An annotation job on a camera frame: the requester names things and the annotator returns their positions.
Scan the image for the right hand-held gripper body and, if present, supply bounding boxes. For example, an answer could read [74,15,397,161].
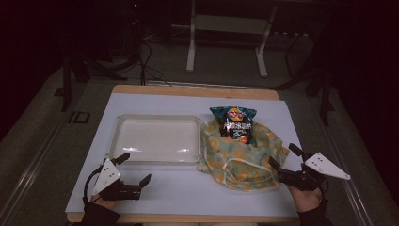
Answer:
[278,152,352,192]

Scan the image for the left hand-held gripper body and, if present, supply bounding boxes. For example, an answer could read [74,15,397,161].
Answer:
[90,158,142,202]

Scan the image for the green orange patterned cloth bag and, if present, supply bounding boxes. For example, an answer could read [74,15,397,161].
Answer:
[199,117,291,193]

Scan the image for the white square plastic tray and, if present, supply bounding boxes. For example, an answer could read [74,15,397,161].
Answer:
[106,113,203,167]

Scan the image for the dark chip packet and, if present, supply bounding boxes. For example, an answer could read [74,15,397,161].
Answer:
[209,105,258,145]

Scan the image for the person's left hand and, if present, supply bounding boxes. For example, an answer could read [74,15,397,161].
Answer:
[88,193,121,210]

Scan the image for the person's right hand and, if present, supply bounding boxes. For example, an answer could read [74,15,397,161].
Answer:
[286,183,324,213]

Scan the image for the white table mat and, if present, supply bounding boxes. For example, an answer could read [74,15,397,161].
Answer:
[65,92,304,218]

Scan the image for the black floor plate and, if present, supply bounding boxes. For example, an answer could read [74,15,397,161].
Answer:
[68,110,91,124]

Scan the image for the black metal stand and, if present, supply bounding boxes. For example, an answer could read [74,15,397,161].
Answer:
[272,18,337,126]

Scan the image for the white metal stand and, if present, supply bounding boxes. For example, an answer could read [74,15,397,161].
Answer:
[185,0,279,79]

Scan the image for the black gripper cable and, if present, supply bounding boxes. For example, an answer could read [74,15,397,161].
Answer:
[82,164,106,205]

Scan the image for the black floor cables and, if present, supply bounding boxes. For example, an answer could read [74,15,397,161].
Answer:
[137,40,173,88]

